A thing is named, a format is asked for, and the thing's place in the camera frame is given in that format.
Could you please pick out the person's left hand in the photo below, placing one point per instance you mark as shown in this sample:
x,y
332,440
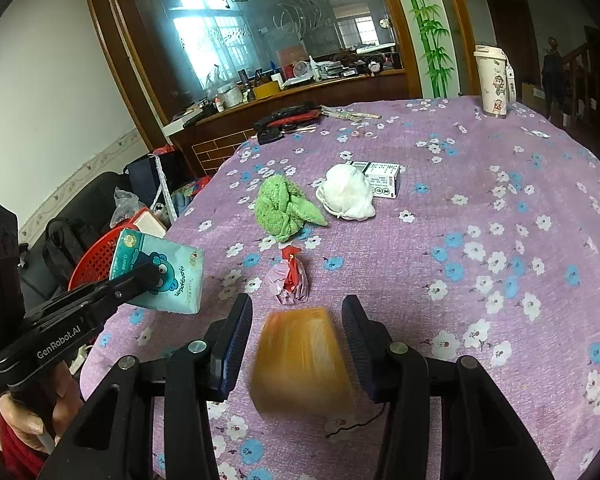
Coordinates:
x,y
20,417

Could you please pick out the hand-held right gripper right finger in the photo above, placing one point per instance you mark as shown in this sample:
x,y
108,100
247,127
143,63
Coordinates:
x,y
360,340

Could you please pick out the small white carton box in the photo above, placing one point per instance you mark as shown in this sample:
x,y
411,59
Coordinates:
x,y
385,180

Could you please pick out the white perforated strip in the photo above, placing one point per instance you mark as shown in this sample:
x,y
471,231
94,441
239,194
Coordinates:
x,y
164,190

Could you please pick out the wooden stair railing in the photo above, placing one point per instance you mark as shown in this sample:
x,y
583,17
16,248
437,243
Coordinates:
x,y
587,70

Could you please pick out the teal cartoon tissue pack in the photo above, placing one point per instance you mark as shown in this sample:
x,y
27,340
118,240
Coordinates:
x,y
175,270

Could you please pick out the etched glass panel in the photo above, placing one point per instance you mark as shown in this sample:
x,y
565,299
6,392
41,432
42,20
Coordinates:
x,y
205,35

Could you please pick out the pink bag with red tie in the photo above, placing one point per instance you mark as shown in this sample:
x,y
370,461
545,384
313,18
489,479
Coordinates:
x,y
285,285

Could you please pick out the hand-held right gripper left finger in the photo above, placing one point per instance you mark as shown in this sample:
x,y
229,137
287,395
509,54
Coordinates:
x,y
235,340

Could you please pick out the dark wooden door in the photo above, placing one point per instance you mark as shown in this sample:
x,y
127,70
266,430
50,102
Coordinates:
x,y
510,20

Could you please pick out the person's left forearm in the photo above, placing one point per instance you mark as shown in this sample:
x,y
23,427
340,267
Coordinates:
x,y
20,457

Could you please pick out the dark blue shopping bag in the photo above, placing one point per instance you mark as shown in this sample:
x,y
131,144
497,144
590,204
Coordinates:
x,y
145,172

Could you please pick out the white pot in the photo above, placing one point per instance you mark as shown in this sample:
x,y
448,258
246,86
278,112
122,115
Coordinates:
x,y
230,96

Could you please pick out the purple floral tablecloth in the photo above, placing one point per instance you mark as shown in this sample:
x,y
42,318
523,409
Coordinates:
x,y
480,210

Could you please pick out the black and red tool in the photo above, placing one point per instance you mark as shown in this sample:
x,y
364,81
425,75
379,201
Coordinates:
x,y
285,115

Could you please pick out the red plastic mesh basket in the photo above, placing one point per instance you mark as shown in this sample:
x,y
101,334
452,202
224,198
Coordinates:
x,y
92,260

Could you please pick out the crumpled white cloth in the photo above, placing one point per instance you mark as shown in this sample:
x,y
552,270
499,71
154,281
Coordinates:
x,y
347,190

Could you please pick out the black backpack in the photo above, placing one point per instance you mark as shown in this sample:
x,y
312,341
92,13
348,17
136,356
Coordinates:
x,y
60,245

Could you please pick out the black thread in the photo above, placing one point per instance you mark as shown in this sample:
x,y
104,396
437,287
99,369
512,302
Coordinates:
x,y
355,427

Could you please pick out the clear plastic bag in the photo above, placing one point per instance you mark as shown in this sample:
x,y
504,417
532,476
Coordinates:
x,y
127,207

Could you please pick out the green knitted cloth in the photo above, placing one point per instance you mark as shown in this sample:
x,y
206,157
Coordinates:
x,y
280,205

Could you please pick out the wooden cabinet with brick pattern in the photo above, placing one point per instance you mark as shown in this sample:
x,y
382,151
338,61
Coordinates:
x,y
215,145

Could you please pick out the orange packet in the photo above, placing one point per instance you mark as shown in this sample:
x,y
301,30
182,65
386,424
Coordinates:
x,y
300,355

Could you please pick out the white cartoon print cup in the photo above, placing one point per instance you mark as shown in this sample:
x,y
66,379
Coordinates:
x,y
492,85

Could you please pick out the blue and red packet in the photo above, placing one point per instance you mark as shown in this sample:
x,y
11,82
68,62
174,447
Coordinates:
x,y
190,192

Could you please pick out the black leather sofa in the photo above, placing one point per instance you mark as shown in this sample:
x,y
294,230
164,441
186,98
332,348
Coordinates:
x,y
95,185

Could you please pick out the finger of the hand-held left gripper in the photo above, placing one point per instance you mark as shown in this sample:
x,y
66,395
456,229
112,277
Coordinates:
x,y
110,290

